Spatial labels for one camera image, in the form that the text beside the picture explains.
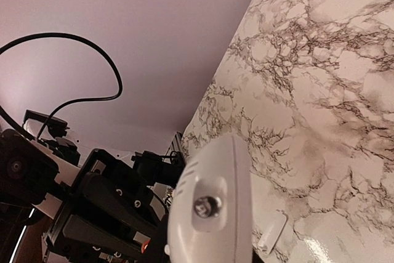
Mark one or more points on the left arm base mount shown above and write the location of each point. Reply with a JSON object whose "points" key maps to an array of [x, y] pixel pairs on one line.
{"points": [[162, 169]]}

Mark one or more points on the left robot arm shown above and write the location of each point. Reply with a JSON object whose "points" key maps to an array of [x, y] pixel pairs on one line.
{"points": [[37, 173]]}

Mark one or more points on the white remote control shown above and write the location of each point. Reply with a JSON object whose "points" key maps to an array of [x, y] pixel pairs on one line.
{"points": [[210, 219]]}

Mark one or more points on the white battery cover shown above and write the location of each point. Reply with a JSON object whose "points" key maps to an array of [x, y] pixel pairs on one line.
{"points": [[272, 231]]}

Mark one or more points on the orange battery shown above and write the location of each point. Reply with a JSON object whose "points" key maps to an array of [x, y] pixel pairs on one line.
{"points": [[144, 246]]}

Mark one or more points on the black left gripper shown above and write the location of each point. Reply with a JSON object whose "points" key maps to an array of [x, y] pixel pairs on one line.
{"points": [[108, 204]]}

